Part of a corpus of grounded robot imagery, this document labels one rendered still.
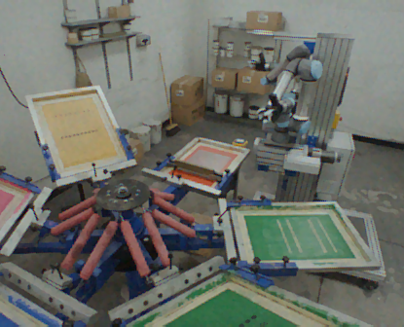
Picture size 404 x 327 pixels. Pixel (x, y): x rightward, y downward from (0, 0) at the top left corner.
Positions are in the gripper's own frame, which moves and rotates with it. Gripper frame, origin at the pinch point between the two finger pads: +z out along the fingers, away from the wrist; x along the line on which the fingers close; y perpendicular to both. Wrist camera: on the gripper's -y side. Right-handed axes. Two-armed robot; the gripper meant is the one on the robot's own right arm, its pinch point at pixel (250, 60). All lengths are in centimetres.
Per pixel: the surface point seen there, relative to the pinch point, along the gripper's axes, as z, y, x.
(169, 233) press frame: -77, 41, -183
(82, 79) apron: 176, 22, -104
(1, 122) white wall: 148, 26, -207
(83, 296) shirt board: -74, 43, -240
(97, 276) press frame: -77, 33, -230
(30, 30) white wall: 165, -43, -143
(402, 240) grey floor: -178, 175, 37
